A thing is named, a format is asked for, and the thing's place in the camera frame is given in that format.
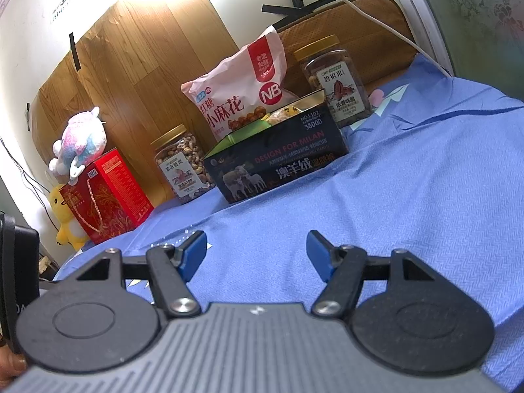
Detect yellow plush toy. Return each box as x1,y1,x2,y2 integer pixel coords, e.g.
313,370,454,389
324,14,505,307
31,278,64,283
48,183,91,250

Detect pink snack bag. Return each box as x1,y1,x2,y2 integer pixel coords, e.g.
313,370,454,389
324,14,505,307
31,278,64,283
181,25,301,142

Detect black cable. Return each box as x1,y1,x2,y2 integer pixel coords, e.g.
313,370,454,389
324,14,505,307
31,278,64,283
0,137,54,230

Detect black tape strip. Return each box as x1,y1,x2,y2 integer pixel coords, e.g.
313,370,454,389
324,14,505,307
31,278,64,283
69,32,83,70
262,0,359,23

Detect white cable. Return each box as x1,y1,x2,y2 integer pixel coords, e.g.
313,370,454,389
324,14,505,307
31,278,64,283
282,0,451,78

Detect blue bed sheet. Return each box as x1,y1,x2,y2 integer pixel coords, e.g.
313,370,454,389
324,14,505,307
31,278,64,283
53,53,524,391

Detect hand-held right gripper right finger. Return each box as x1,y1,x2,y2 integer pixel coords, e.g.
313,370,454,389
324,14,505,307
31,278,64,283
306,230,437,321

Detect person's left hand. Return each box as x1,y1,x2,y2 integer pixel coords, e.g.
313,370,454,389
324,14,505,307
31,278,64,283
0,333,28,381

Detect pecan jar with gold lid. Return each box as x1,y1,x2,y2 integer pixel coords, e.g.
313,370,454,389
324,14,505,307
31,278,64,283
293,35,374,128

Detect cashew jar with gold lid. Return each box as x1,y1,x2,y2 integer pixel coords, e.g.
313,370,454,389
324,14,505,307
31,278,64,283
150,125,216,204

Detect red gift box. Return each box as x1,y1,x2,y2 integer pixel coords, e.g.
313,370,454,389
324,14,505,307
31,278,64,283
58,148,155,245

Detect frosted patterned window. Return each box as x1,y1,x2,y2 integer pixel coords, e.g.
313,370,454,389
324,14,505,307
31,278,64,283
415,0,524,103

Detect yellow snack packet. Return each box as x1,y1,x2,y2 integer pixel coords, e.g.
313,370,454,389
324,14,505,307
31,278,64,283
262,105,304,127

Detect brown padded mat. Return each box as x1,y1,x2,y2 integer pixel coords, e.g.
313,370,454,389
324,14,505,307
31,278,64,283
276,0,418,95

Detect pink white plush toy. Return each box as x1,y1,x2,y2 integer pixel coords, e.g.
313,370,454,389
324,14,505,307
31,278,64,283
48,106,108,185

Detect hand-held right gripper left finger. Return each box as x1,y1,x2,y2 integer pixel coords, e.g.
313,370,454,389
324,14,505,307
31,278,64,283
76,230,207,318

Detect wooden board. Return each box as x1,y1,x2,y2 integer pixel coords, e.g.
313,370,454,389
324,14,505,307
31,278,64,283
32,0,240,209

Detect dark printed cardboard box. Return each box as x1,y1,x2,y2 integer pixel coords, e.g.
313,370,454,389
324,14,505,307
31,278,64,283
203,89,350,204

